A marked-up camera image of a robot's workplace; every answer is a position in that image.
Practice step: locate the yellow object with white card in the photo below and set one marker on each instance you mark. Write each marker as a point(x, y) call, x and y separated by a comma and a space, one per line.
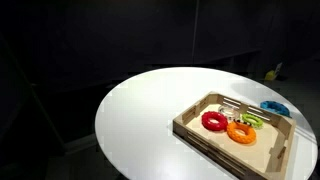
point(270, 75)

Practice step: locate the wooden slatted tray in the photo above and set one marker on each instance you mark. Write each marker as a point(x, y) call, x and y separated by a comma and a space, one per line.
point(253, 156)

